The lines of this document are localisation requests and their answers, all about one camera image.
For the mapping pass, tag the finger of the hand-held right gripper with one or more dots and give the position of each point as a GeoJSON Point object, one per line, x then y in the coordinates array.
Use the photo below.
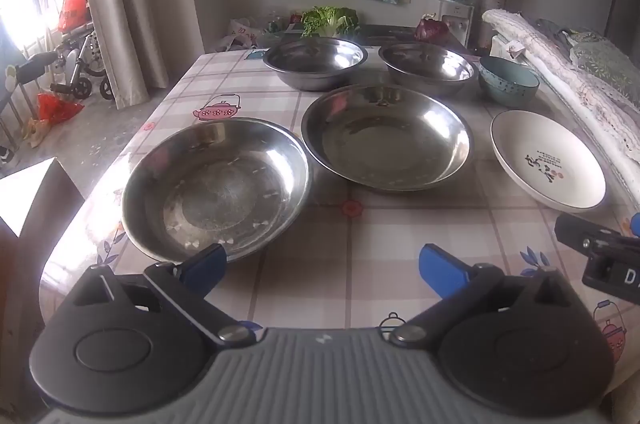
{"type": "Point", "coordinates": [636, 225]}
{"type": "Point", "coordinates": [580, 231]}

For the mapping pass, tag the grey leaf-print pillow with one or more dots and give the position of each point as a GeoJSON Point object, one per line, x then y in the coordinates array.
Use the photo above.
{"type": "Point", "coordinates": [607, 64]}

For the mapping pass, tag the small stainless steel bowl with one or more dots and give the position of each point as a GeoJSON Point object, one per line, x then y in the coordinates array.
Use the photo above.
{"type": "Point", "coordinates": [425, 69]}

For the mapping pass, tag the small blue card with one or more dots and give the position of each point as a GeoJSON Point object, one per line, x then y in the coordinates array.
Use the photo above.
{"type": "Point", "coordinates": [257, 54]}

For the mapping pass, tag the hanging red plastic bag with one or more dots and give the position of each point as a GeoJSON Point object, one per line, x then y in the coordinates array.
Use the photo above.
{"type": "Point", "coordinates": [72, 9]}

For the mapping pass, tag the teal ceramic bowl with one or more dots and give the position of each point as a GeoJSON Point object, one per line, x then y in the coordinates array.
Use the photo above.
{"type": "Point", "coordinates": [507, 91]}

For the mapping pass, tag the crumpled red plastic bag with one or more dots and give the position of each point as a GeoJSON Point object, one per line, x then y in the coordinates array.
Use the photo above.
{"type": "Point", "coordinates": [57, 108]}

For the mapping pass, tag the stainless steel plate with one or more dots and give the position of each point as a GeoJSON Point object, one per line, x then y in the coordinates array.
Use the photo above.
{"type": "Point", "coordinates": [390, 139]}

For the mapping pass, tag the white plastic bag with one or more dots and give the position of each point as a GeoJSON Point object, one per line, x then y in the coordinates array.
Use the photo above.
{"type": "Point", "coordinates": [240, 35]}

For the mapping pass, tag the beige curtain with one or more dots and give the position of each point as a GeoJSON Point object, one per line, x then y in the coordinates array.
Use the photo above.
{"type": "Point", "coordinates": [140, 4]}

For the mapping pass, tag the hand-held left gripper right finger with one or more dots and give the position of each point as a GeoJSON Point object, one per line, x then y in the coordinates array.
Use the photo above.
{"type": "Point", "coordinates": [442, 271]}

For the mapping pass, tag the large stainless steel bowl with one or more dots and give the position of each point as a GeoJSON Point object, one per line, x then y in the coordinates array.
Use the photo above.
{"type": "Point", "coordinates": [315, 59]}

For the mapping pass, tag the white lace blanket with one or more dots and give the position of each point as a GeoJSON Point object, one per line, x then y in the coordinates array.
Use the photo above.
{"type": "Point", "coordinates": [560, 69]}

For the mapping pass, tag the napa cabbage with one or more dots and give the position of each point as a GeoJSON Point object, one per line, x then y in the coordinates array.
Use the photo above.
{"type": "Point", "coordinates": [330, 21]}

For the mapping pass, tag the white water dispenser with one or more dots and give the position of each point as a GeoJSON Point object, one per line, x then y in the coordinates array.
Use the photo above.
{"type": "Point", "coordinates": [456, 16]}

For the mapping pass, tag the wheelchair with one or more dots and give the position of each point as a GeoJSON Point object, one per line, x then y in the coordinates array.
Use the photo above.
{"type": "Point", "coordinates": [82, 64]}

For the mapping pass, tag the metal railing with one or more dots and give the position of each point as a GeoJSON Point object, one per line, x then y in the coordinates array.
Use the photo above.
{"type": "Point", "coordinates": [11, 114]}

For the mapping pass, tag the steel basin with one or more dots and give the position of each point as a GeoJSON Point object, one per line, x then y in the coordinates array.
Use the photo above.
{"type": "Point", "coordinates": [215, 194]}

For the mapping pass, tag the red onion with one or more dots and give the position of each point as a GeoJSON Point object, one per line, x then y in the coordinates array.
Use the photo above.
{"type": "Point", "coordinates": [431, 30]}

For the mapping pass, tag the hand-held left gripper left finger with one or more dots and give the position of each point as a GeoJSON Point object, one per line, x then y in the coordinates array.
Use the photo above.
{"type": "Point", "coordinates": [205, 264]}

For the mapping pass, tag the white ceramic plate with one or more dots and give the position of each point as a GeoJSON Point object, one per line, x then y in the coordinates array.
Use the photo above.
{"type": "Point", "coordinates": [525, 139]}

